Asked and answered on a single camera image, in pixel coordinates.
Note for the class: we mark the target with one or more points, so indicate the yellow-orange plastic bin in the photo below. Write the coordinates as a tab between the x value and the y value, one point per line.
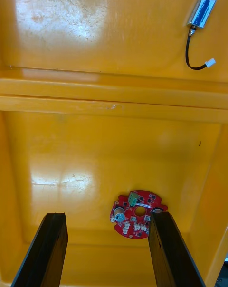
107	42
107	154

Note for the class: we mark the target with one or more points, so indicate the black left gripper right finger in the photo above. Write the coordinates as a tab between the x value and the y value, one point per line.
169	251

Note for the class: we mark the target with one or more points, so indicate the round red circuit board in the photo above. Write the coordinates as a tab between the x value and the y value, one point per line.
133	227

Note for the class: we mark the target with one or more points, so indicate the blue label metal solenoid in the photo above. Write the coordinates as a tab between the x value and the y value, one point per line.
203	11

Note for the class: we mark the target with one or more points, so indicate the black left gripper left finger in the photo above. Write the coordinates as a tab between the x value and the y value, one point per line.
45	251

